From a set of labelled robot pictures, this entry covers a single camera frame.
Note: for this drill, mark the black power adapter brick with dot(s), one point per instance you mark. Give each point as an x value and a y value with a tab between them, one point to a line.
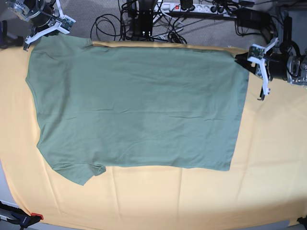
252	19

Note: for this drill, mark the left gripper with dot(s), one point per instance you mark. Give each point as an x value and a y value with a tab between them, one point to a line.
276	64

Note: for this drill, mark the green T-shirt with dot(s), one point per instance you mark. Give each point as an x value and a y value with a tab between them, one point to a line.
134	106

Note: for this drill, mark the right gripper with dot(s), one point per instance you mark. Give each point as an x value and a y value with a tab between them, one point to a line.
42	15

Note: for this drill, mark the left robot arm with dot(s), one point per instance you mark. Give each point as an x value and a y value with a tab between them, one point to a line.
292	69

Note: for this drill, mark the yellow table cloth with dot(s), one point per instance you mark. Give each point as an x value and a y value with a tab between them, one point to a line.
267	181

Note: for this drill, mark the white power strip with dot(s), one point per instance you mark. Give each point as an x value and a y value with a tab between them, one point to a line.
198	10

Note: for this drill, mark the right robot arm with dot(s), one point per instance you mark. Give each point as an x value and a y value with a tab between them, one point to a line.
22	8

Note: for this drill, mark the black clamp right corner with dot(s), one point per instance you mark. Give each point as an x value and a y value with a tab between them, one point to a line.
303	221

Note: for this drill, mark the black table leg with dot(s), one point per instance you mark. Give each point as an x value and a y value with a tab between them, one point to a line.
287	34

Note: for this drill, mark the black camera stand post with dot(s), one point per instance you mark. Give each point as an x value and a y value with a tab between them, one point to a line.
141	13

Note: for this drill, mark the orange black clamp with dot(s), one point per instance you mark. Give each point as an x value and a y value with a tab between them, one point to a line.
17	216

